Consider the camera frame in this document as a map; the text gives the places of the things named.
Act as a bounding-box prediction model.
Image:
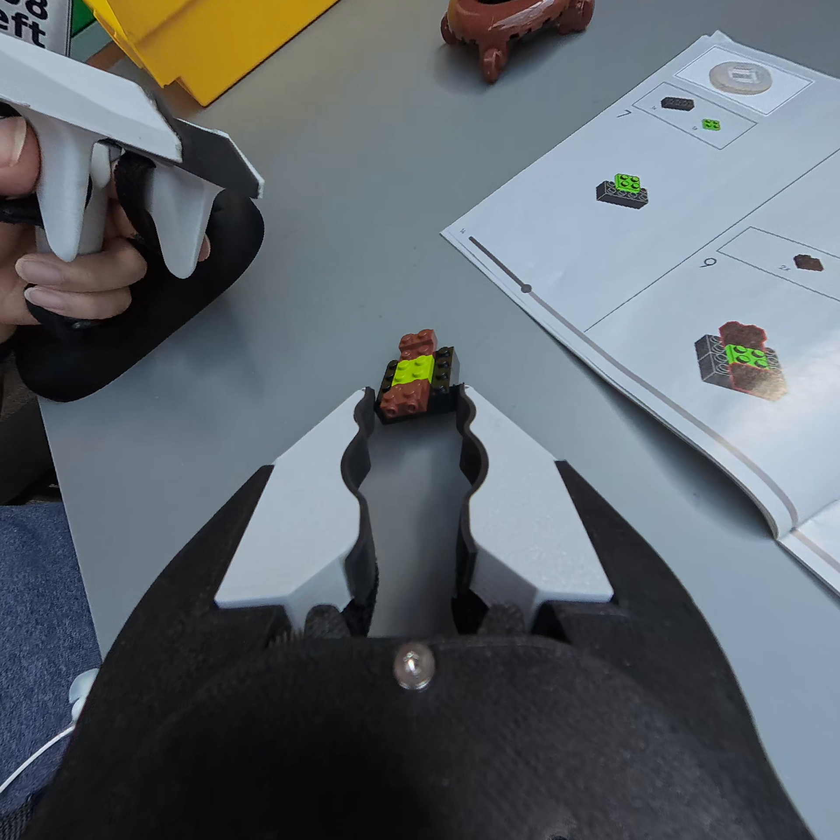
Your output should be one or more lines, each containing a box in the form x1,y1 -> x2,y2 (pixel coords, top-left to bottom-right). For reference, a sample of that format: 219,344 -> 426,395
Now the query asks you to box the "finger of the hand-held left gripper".
0,31 -> 186,164
172,117 -> 266,200

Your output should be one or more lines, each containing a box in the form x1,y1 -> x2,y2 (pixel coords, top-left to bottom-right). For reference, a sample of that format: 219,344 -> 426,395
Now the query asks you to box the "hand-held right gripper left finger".
214,387 -> 379,637

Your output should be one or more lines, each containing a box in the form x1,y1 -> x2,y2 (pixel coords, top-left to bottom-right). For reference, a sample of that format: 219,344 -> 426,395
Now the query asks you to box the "black quilted armrest pad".
13,190 -> 266,403

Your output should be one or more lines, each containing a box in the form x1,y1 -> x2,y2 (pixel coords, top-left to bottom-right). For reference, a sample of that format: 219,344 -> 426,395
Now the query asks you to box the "yellow plastic bin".
82,0 -> 342,107

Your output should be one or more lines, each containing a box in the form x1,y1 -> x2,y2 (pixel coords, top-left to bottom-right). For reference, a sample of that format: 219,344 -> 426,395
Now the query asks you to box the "brown black green brick assembly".
374,328 -> 466,424

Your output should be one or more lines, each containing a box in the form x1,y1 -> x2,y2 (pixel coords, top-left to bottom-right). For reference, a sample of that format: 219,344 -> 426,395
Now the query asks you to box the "person's left hand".
0,117 -> 212,345

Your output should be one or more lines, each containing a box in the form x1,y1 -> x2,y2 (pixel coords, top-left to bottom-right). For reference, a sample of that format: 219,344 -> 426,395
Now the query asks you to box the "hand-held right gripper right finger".
451,386 -> 616,634

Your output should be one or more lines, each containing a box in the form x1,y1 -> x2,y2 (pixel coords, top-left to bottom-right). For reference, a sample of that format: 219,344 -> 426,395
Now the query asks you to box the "brick building instruction booklet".
441,29 -> 840,595

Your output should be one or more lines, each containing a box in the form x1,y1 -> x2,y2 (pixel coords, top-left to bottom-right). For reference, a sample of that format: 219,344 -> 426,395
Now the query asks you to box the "thin white cable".
0,669 -> 101,795

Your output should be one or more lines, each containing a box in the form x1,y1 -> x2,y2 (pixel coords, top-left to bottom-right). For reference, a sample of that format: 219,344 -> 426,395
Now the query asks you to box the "round brown brick base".
440,0 -> 596,84

